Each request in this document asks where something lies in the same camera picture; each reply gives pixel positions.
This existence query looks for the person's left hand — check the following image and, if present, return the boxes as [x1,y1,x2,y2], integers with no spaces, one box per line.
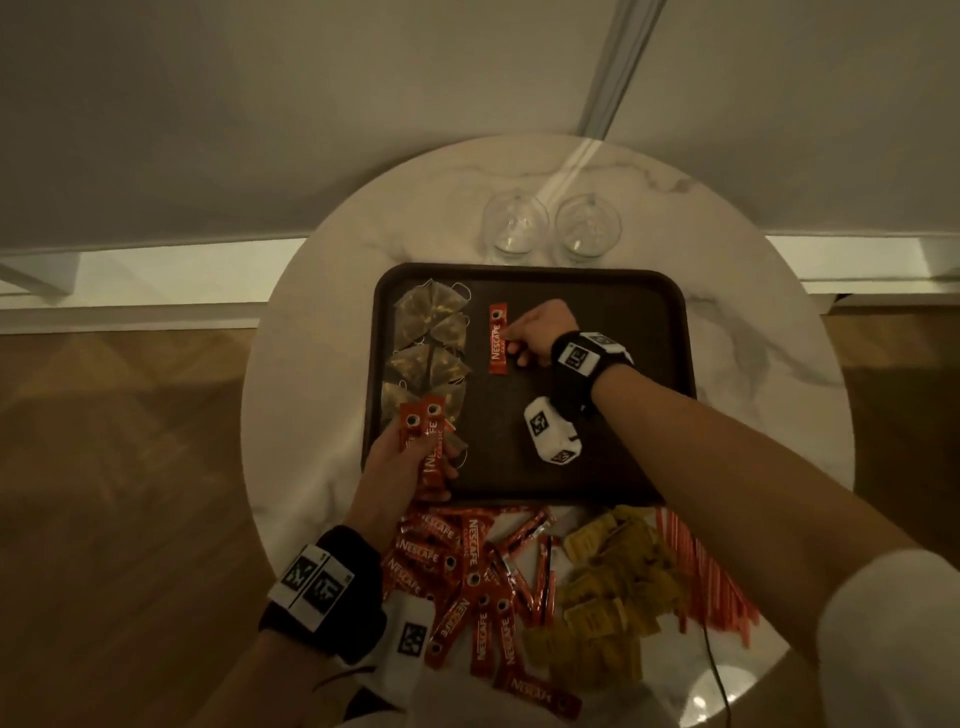
[343,427,460,553]

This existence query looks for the person's right hand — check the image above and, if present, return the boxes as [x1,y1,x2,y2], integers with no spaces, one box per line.
[500,299,580,370]

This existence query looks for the pile of red Nescafe sachets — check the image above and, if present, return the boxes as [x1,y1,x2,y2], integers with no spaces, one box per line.
[378,503,586,721]

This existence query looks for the dark brown tray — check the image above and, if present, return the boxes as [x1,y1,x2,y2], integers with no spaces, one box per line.
[362,262,699,505]

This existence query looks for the neat cluster of tea bags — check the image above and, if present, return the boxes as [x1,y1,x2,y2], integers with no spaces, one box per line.
[378,278,475,470]

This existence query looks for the pile of yellow sachets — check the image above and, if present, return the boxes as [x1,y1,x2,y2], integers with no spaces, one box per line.
[521,503,691,688]

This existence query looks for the pile of orange stick packets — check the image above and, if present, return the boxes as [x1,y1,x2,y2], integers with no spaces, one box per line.
[653,506,763,650]

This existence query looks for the person's right forearm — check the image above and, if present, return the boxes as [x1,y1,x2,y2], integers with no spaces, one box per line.
[592,363,924,661]

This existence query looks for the person's left forearm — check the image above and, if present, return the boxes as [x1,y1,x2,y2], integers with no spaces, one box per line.
[191,629,331,728]

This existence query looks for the person's white trousers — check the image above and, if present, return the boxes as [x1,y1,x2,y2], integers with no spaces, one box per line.
[341,659,676,728]

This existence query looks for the person's white right sleeve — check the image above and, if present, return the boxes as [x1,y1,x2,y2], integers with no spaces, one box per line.
[815,547,960,728]

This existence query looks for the black right wristband with markers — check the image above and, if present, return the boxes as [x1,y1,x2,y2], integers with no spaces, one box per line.
[549,329,635,421]

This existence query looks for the black wristband with markers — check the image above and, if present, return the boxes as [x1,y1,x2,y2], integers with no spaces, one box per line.
[549,329,635,421]
[258,524,388,665]

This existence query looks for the black left wristband with markers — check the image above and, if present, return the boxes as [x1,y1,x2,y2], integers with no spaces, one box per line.
[258,524,388,665]

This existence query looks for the clear glass cup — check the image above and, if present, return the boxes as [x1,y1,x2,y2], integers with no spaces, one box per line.
[481,188,550,260]
[553,192,624,264]

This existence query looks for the round white marble table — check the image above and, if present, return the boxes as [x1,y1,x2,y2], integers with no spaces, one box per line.
[0,233,960,335]

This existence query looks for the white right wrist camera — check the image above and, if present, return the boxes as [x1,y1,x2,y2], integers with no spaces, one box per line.
[523,395,583,466]

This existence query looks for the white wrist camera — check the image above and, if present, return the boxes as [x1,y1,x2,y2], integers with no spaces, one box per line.
[523,395,583,466]
[378,599,436,688]

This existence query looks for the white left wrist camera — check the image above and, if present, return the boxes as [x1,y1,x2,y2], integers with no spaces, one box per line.
[378,599,436,688]

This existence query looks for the black left camera cable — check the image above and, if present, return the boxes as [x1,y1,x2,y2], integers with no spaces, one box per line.
[311,663,376,695]

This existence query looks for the black camera cable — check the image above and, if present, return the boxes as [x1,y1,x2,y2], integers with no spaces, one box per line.
[311,663,376,695]
[697,618,735,728]

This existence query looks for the perforated metal wall rail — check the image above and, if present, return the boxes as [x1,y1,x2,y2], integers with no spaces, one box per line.
[577,0,669,142]

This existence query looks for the black right camera cable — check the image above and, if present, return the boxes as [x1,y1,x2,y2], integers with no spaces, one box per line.
[697,618,735,728]

